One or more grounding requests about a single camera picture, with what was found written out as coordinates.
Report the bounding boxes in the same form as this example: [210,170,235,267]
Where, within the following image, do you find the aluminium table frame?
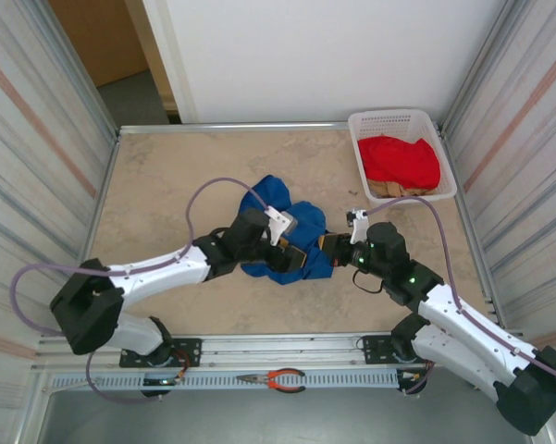
[30,120,536,371]

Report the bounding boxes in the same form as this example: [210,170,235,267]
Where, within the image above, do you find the orange handled pliers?
[235,367,307,395]

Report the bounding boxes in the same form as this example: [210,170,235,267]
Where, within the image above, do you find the white door frame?
[123,0,200,125]

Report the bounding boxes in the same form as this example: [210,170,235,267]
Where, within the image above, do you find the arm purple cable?
[364,196,556,397]
[8,177,272,404]

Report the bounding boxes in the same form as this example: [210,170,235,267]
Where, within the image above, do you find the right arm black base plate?
[361,333,447,366]

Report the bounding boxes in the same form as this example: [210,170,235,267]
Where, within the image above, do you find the red cloth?
[356,135,442,191]

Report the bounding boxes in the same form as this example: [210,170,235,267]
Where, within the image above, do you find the tan cloth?
[372,179,439,199]

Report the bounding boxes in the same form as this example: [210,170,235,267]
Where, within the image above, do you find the grey slotted cable duct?
[50,369,402,392]

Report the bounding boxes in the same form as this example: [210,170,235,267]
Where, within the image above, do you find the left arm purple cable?
[8,177,272,404]

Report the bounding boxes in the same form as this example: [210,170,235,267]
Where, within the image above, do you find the small circuit board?
[142,376,182,389]

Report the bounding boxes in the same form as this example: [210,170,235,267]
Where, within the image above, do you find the white plastic basket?
[347,108,459,207]

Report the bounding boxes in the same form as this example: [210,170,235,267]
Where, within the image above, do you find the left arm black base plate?
[118,338,204,369]

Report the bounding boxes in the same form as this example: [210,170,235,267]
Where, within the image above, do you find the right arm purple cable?
[364,196,556,397]

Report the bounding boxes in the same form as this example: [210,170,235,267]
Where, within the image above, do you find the blue t-shirt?
[238,174,337,287]

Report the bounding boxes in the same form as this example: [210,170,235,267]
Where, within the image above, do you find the brown wooden door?
[48,0,150,89]

